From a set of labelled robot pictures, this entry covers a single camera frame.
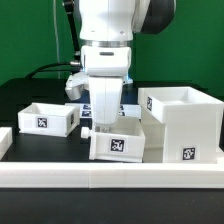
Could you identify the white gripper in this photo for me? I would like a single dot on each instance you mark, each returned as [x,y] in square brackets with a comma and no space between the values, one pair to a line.
[105,96]

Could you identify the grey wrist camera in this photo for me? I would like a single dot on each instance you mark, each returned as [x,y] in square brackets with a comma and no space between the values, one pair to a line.
[76,84]

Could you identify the white left fence piece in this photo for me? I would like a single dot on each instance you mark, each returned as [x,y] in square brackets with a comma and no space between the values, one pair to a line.
[5,140]

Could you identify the white drawer box with knob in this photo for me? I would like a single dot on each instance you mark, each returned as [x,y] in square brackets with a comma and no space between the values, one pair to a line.
[124,142]

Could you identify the white drawer box rear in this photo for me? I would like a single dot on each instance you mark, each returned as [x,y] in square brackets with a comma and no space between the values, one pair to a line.
[48,119]

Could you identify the white drawer cabinet frame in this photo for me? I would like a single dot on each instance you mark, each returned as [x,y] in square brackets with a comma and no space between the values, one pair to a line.
[181,125]

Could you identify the white front fence rail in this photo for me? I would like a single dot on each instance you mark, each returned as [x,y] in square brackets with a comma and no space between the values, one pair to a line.
[110,175]

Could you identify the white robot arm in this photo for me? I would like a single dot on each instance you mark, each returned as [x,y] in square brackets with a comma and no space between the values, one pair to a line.
[107,28]

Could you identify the white marker sheet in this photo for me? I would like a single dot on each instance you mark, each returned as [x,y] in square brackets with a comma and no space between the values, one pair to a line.
[125,110]

